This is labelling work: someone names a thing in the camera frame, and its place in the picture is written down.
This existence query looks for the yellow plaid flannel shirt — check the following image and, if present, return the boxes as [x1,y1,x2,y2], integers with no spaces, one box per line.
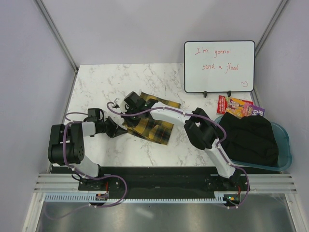
[122,92,181,145]

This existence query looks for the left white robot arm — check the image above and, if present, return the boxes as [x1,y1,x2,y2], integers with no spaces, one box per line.
[48,108,127,190]

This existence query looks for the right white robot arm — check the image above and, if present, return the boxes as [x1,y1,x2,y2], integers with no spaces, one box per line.
[120,91,240,190]

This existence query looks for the red card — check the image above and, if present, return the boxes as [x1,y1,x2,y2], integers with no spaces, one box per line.
[217,95,229,115]

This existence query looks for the white dry-erase board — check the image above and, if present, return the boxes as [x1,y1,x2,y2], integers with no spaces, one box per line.
[183,40,255,93]

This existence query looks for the black shirt in bin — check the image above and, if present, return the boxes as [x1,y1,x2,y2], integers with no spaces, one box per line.
[219,113,279,166]

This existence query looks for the teal plastic bin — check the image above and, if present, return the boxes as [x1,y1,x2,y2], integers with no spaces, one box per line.
[215,116,292,172]

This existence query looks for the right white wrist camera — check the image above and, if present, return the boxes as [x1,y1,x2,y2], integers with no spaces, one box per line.
[112,98,126,114]

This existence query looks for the aluminium frame rails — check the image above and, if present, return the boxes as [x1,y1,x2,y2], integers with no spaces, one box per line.
[34,174,297,194]

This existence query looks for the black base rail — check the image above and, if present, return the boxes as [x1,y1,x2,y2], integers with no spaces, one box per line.
[78,167,250,194]

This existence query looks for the white slotted cable duct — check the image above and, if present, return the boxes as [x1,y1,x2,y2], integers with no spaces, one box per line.
[44,193,241,204]

